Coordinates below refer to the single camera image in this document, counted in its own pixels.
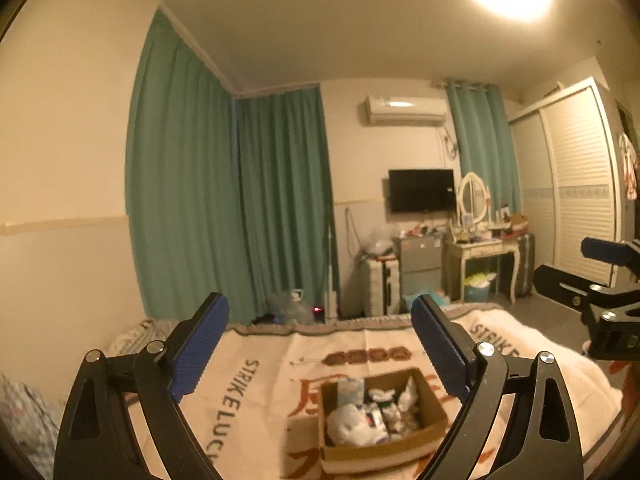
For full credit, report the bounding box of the white soft cloth bundle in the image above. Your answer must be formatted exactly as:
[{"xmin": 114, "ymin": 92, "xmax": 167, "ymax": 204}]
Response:
[{"xmin": 368, "ymin": 377, "xmax": 420, "ymax": 438}]

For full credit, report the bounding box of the floral tissue pack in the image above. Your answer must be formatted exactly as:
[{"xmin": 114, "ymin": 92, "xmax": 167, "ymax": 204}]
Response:
[{"xmin": 326, "ymin": 403, "xmax": 390, "ymax": 448}]

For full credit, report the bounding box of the plaid cloth at left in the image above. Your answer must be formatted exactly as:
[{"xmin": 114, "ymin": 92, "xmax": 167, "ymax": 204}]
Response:
[{"xmin": 1, "ymin": 375, "xmax": 62, "ymax": 479}]

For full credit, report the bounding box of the hanging pink garment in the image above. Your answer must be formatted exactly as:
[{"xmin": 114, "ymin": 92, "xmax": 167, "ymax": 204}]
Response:
[{"xmin": 618, "ymin": 133, "xmax": 639, "ymax": 200}]

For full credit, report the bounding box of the white louvered wardrobe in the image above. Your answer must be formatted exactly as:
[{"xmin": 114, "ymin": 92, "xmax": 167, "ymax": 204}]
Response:
[{"xmin": 509, "ymin": 77, "xmax": 634, "ymax": 286}]

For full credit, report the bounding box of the white dressing table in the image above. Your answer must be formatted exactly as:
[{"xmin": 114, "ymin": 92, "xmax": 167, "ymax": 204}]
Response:
[{"xmin": 442, "ymin": 234, "xmax": 536, "ymax": 302}]

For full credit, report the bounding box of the checkered bed sheet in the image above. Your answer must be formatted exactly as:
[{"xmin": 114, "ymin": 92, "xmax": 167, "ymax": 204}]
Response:
[{"xmin": 104, "ymin": 318, "xmax": 178, "ymax": 356}]

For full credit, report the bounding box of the white oval vanity mirror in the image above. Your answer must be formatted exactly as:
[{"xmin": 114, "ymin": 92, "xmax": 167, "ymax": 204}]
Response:
[{"xmin": 457, "ymin": 172, "xmax": 490, "ymax": 230}]

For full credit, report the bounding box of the grey mini fridge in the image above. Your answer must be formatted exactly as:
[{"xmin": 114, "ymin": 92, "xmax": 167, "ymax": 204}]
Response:
[{"xmin": 395, "ymin": 236, "xmax": 442, "ymax": 298}]

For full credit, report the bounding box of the green curtain right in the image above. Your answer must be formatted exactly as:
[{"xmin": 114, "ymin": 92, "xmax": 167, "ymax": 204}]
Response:
[{"xmin": 445, "ymin": 79, "xmax": 521, "ymax": 216}]

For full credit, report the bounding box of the green curtain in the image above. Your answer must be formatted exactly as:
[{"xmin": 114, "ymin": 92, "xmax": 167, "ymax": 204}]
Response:
[
  {"xmin": 445, "ymin": 79, "xmax": 521, "ymax": 216},
  {"xmin": 125, "ymin": 13, "xmax": 338, "ymax": 324}
]

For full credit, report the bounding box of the brown cardboard box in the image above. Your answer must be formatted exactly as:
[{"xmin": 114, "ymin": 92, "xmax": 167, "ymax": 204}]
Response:
[{"xmin": 318, "ymin": 367, "xmax": 449, "ymax": 476}]

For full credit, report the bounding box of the white storage cabinet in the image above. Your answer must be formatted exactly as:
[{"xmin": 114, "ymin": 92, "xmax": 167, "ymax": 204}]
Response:
[{"xmin": 360, "ymin": 258, "xmax": 401, "ymax": 318}]

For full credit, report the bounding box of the clear plastic bag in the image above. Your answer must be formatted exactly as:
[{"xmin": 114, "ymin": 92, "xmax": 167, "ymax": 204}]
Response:
[{"xmin": 362, "ymin": 224, "xmax": 397, "ymax": 257}]

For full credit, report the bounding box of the clear water jug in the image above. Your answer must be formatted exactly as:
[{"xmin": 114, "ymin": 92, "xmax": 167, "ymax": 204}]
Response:
[{"xmin": 271, "ymin": 288, "xmax": 314, "ymax": 325}]

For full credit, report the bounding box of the white air conditioner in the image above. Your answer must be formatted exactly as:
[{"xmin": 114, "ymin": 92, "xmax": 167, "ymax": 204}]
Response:
[{"xmin": 364, "ymin": 96, "xmax": 447, "ymax": 126}]

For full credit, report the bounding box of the green curtain left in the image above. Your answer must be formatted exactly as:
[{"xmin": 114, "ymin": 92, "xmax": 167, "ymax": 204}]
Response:
[{"xmin": 125, "ymin": 13, "xmax": 338, "ymax": 324}]

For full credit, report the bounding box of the black wall television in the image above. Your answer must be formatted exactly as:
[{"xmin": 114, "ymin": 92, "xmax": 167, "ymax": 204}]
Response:
[{"xmin": 388, "ymin": 169, "xmax": 457, "ymax": 214}]

